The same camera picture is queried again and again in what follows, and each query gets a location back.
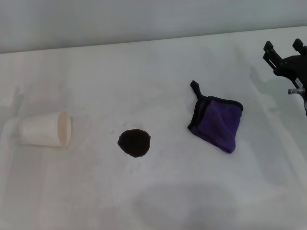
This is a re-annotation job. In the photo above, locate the white paper cup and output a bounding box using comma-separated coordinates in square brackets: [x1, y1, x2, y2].
[18, 110, 72, 149]

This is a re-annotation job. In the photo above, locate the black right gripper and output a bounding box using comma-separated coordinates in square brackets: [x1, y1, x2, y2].
[262, 38, 307, 88]

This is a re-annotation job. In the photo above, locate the purple rag with black trim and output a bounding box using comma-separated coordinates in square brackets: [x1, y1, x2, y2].
[187, 80, 244, 154]

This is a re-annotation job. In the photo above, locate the black water stain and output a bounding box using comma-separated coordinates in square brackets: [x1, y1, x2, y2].
[117, 128, 152, 159]

